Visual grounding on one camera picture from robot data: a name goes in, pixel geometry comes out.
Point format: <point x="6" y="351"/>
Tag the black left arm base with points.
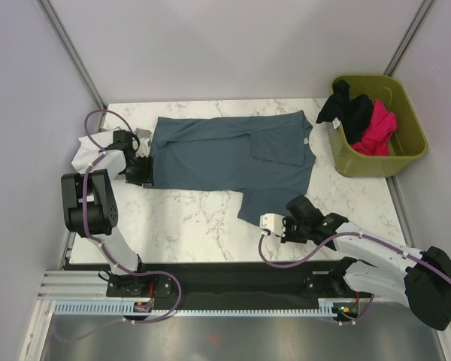
<point x="155" y="286"/>

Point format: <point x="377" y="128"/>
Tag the black t-shirt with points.
<point x="354" y="114"/>

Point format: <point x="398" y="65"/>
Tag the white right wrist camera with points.
<point x="273" y="224"/>

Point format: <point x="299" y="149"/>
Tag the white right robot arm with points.
<point x="417" y="279"/>

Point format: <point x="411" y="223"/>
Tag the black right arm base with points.
<point x="324" y="285"/>

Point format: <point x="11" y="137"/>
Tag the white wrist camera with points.
<point x="144" y="147"/>
<point x="273" y="224"/>

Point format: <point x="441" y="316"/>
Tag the right aluminium corner post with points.
<point x="409" y="35"/>

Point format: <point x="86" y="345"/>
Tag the pink t-shirt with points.
<point x="375" y="139"/>

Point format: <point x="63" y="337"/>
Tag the light blue cable duct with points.
<point x="141" y="309"/>

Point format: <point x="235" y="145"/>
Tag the blue-grey t-shirt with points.
<point x="267" y="159"/>

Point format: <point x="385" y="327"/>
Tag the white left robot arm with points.
<point x="89" y="205"/>

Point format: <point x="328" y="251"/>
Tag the aluminium frame rail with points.
<point x="210" y="279"/>

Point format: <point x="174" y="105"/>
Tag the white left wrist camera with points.
<point x="144" y="147"/>

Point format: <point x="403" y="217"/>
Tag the olive green plastic bin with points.
<point x="407" y="143"/>

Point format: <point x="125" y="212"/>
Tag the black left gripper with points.
<point x="146" y="177"/>

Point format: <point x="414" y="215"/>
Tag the aluminium corner post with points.
<point x="409" y="35"/>
<point x="65" y="40"/>

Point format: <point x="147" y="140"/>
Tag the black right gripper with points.
<point x="287" y="237"/>

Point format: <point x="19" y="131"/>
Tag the left aluminium corner post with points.
<point x="65" y="40"/>

